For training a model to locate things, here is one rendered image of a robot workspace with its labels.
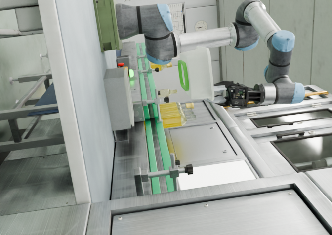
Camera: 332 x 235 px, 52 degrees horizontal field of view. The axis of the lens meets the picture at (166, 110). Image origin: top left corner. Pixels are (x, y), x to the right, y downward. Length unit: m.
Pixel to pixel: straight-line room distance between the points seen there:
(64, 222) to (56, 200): 0.79
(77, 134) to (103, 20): 0.73
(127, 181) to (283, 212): 0.58
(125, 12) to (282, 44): 0.63
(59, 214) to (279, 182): 0.48
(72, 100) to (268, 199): 0.46
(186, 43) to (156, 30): 0.16
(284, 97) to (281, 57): 0.14
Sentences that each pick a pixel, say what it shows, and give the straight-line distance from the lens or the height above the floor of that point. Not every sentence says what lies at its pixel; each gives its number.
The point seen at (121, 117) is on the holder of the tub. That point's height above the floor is 0.80.
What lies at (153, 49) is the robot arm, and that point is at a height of 0.97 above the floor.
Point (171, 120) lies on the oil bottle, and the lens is 1.70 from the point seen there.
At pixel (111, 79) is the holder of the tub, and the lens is 1.34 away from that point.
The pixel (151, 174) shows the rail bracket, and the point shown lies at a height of 0.89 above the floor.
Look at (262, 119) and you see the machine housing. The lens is 2.12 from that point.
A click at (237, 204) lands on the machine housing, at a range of 0.76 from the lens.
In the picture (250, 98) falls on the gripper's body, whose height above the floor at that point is 1.26.
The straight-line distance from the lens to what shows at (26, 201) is 1.62.
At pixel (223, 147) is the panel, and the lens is 1.70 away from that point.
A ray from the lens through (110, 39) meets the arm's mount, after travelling 1.41.
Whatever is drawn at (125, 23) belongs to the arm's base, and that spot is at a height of 0.86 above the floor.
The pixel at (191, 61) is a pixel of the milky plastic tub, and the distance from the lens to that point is 1.10.
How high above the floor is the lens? 0.90
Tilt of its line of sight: 3 degrees up
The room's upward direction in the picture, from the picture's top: 82 degrees clockwise
